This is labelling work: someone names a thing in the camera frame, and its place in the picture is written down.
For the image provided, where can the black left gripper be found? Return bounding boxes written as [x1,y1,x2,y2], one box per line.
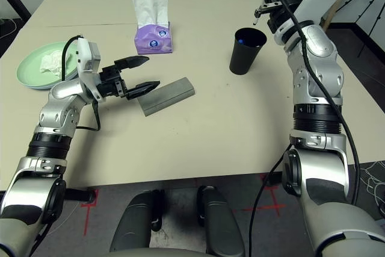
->
[97,55,161,101]

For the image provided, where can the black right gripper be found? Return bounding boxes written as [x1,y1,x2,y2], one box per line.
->
[254,0,305,34]

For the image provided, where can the grey glasses case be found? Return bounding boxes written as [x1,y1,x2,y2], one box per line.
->
[138,77,196,118]

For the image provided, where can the white tissue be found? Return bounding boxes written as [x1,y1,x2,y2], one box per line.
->
[39,51,73,76]

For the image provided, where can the light green plate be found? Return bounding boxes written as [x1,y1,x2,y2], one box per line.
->
[16,42,79,90]

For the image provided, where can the purple tissue pack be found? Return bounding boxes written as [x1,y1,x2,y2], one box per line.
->
[131,0,174,55]

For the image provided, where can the black plastic cup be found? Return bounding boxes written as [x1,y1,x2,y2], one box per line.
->
[229,27,268,76]

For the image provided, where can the light blue plate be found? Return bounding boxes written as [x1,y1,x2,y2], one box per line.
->
[20,79,52,91]

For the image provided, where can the black table foot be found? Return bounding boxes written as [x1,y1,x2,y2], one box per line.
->
[64,188,96,203]
[267,172,283,186]

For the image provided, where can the dark grey robot left leg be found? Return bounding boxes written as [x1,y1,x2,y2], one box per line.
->
[109,190,165,253]

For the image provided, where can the dark grey robot leg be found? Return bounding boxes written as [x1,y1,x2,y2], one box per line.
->
[197,186,246,257]
[109,190,165,253]

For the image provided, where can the dark grey robot right leg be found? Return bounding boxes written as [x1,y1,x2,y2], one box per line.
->
[197,186,246,257]

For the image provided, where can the dark mat white lines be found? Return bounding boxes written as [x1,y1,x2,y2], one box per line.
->
[359,160,385,209]

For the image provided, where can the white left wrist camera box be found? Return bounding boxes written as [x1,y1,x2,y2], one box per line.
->
[73,37,102,101]

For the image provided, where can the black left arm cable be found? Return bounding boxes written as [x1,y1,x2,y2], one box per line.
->
[60,35,100,132]

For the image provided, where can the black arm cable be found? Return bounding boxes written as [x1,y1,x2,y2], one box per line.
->
[60,35,100,132]
[248,0,362,257]

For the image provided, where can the white power cable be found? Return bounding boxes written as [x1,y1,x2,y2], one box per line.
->
[0,17,19,40]

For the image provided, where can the thin white floor cable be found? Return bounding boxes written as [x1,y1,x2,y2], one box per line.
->
[57,204,84,231]

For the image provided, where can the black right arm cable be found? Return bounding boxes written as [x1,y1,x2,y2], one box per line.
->
[248,0,362,257]

